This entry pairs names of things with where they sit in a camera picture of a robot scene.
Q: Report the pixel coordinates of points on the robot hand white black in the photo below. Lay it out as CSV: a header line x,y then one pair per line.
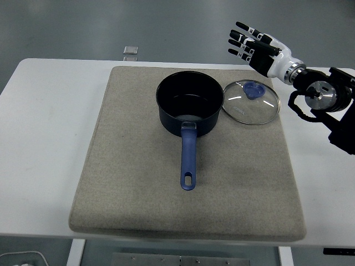
x,y
280,62

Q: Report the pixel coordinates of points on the glass pot lid blue knob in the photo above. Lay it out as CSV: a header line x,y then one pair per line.
x,y
253,90

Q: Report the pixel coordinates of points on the small silver floor plate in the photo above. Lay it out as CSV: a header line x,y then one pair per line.
x,y
130,50

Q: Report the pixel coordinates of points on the beige fabric mat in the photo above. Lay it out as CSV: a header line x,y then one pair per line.
x,y
124,180

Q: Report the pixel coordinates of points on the white table leg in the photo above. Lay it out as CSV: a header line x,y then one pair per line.
x,y
75,253
286,257

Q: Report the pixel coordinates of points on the black flat bar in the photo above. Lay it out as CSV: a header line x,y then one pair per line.
x,y
338,251

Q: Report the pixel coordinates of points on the grey metal plate with screws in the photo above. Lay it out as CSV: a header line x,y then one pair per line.
x,y
138,260

